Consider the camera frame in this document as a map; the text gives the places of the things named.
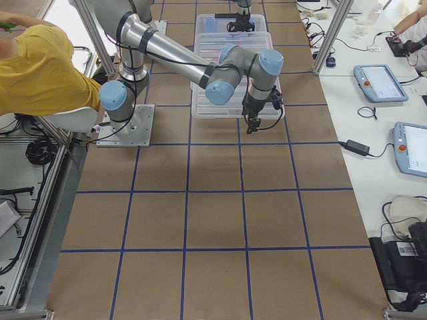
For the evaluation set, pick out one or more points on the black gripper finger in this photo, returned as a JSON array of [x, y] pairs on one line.
[[251, 127], [257, 123]]

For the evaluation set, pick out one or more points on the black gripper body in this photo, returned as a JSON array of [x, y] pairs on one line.
[[242, 16], [254, 107]]

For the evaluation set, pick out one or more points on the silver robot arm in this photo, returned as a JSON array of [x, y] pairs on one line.
[[243, 15], [236, 82]]

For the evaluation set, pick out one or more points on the black power adapter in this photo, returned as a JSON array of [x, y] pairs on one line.
[[355, 147]]

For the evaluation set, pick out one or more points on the blue teach pendant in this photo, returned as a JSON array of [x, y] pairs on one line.
[[379, 84], [410, 148]]

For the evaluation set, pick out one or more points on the person in yellow shirt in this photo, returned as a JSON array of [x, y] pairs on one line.
[[37, 74]]

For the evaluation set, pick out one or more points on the black box latch handle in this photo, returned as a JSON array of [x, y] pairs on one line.
[[225, 15]]

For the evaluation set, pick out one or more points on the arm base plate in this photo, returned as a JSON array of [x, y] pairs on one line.
[[136, 133], [159, 25]]

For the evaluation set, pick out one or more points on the aluminium frame post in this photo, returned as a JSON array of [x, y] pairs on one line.
[[331, 34]]

